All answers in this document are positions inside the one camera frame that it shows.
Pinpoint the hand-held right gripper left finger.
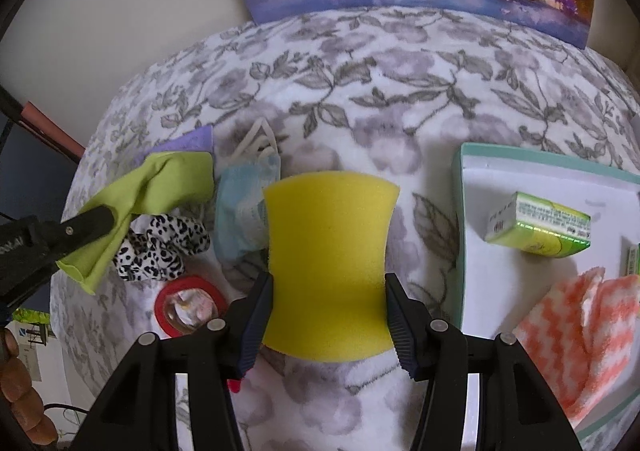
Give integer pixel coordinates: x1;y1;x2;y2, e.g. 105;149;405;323
70;271;275;451

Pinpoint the green cloth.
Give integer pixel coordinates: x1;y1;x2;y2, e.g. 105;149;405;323
56;151;216;296

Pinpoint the green tissue pack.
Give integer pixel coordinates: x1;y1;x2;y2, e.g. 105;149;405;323
484;192;592;259

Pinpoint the reddish brown board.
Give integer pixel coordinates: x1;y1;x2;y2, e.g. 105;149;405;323
20;102;86;162

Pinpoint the purple packet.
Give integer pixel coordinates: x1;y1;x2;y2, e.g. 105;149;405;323
135;126;216;162

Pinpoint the blue face mask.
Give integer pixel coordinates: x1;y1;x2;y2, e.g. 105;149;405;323
215;118;282;262

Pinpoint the black cable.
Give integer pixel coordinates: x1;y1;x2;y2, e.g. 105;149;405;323
42;401;92;418

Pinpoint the orange white checked cloth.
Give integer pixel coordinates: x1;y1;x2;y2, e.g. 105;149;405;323
512;267;608;412

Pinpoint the grey floral blanket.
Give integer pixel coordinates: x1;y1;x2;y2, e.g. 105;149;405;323
50;6;640;451

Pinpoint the leopard print scrunchie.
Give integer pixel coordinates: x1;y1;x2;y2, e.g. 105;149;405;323
111;214;211;283

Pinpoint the person's left hand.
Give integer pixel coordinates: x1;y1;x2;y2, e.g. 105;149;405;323
0;331;58;444

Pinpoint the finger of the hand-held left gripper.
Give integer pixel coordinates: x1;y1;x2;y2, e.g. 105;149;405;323
30;205;136;259

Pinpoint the dark furniture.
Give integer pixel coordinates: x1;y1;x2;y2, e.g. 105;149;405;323
0;111;76;224

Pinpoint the red tape ring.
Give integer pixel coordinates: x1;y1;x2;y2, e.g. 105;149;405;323
154;275;228;336

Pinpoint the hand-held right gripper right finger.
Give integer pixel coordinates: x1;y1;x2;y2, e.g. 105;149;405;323
384;273;583;451

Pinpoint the teal box lid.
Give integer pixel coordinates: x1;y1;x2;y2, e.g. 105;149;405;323
450;142;640;442

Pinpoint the pink white striped sock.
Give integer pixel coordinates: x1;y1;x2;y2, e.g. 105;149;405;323
565;275;640;427

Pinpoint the yellow sponge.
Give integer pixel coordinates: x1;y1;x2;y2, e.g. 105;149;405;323
262;171;401;363

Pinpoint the green box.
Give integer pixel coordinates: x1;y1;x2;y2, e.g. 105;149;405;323
12;308;51;328

